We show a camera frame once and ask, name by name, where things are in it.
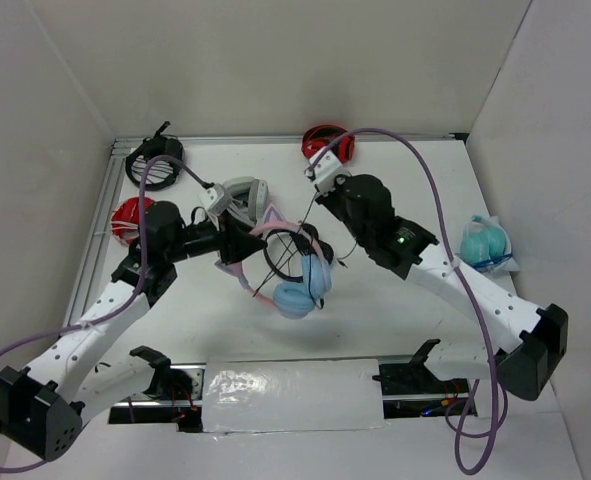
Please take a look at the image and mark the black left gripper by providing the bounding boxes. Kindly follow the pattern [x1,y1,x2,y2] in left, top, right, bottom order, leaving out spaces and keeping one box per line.
[165,208,268,266]

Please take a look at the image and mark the pink blue cat-ear headphones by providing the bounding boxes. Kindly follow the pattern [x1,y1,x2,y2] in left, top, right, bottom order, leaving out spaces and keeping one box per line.
[215,203,334,319]

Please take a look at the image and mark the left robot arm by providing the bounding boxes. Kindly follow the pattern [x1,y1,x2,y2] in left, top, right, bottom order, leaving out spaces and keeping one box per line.
[0,201,266,462]

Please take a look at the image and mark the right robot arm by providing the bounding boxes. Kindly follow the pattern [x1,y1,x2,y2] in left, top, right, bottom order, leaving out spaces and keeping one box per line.
[313,174,569,401]

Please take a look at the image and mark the grey white headphones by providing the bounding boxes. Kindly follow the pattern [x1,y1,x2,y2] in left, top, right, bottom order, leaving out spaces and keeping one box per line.
[223,176,270,228]

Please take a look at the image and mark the small black headphones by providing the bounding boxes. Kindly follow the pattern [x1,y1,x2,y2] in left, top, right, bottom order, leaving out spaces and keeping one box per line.
[263,223,335,283]

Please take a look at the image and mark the red black headphones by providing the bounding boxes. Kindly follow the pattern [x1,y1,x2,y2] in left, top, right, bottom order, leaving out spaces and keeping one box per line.
[301,124,355,164]

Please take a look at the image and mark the red white headphones left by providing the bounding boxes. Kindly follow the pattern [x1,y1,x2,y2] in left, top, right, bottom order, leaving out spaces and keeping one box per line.
[110,197,139,246]

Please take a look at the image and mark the teal headphones in bag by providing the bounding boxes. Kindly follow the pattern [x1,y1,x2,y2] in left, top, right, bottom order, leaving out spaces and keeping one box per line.
[459,215,520,274]

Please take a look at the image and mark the glossy white tape sheet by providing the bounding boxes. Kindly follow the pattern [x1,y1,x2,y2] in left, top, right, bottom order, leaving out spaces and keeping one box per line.
[202,359,385,434]

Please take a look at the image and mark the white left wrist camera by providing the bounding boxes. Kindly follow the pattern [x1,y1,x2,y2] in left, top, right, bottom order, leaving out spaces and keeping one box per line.
[198,184,233,217]

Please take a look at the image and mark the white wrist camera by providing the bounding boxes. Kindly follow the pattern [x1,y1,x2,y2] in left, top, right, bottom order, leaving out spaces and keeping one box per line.
[305,151,351,195]
[198,184,233,217]

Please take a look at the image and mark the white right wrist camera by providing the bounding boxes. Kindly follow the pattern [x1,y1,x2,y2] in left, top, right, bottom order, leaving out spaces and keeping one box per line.
[305,151,351,195]

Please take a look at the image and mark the black wired headphones far left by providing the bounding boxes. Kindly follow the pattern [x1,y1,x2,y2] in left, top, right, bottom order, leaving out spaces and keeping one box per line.
[125,121,186,192]

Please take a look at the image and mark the aluminium frame rail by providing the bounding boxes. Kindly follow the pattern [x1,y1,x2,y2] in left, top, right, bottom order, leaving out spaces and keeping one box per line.
[53,133,466,362]

